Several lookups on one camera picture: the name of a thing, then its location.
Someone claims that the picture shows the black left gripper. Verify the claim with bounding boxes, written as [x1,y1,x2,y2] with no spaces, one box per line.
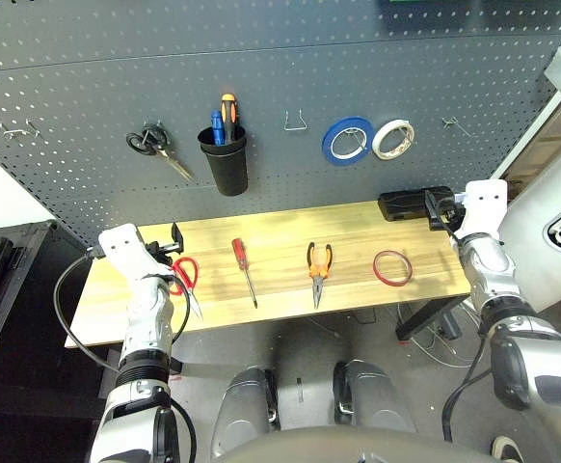
[144,222,186,267]

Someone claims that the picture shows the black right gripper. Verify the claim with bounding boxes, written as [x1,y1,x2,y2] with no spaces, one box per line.
[423,187,465,232]

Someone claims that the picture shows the red handled scissors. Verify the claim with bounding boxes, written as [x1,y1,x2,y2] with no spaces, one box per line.
[168,256,204,322]

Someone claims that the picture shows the red handled screwdriver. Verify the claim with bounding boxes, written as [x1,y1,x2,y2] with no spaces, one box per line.
[231,237,259,310]

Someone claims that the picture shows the red tape roll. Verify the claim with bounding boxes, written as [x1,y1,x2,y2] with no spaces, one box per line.
[372,249,414,289]

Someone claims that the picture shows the orange black needle-nose pliers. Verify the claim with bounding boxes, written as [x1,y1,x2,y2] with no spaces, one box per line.
[307,242,334,311]

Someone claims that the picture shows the dark grey pegboard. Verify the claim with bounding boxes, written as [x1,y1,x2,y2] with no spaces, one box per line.
[0,0,561,250]

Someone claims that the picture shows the black rectangular case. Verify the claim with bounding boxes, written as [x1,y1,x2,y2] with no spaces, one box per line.
[377,186,453,223]

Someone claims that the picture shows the white tape roll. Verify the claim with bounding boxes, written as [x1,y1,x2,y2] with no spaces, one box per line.
[371,118,417,161]

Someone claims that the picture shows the black plastic cup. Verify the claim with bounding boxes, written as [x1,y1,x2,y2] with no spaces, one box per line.
[197,125,250,198]

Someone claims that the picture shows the black table leg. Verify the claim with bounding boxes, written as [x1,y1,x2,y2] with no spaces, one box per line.
[394,294,470,341]

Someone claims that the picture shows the white machine housing with vent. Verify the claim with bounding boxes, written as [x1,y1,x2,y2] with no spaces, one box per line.
[500,138,561,313]

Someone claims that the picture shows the blue tape roll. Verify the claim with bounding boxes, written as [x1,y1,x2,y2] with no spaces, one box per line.
[321,115,376,166]

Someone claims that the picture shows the white framed wooden shelf unit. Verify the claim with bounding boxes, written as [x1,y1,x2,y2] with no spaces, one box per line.
[490,89,561,194]

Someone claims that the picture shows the black side cabinet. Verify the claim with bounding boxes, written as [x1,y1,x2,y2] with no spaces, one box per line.
[0,219,61,382]

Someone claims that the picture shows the silver right robot leg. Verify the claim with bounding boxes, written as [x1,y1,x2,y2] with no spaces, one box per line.
[333,359,417,435]

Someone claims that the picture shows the grey robot torso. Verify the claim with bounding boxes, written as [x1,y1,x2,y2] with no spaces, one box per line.
[210,425,503,463]

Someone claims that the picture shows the white black sneaker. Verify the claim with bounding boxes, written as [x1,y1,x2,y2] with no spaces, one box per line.
[489,433,523,463]

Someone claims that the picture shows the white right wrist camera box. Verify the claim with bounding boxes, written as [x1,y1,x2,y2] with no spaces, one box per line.
[453,178,510,240]

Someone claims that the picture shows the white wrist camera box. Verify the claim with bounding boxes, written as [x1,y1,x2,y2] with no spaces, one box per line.
[453,178,510,240]
[96,223,152,281]

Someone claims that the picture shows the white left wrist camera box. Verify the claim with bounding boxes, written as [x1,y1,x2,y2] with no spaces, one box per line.
[96,223,152,281]

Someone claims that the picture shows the black handled scissors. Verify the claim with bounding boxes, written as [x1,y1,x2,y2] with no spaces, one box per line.
[125,122,197,183]

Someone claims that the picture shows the blue handled screwdriver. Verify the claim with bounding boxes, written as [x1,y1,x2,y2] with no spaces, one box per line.
[210,109,227,147]

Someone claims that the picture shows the orange black handled screwdriver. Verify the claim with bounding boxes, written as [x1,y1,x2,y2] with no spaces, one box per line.
[220,93,240,144]

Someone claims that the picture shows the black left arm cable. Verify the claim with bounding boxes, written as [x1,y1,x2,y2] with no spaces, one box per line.
[52,245,123,375]

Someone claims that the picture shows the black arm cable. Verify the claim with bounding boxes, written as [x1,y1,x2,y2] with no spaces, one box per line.
[441,337,494,443]
[52,245,123,375]

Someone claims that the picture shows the white floor cables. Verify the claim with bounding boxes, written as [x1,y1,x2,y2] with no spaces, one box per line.
[395,303,485,370]

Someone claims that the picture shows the silver wire pliers holder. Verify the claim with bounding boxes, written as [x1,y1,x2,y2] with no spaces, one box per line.
[282,109,309,133]

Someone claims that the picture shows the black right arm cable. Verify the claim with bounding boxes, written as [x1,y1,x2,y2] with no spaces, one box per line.
[441,337,494,443]

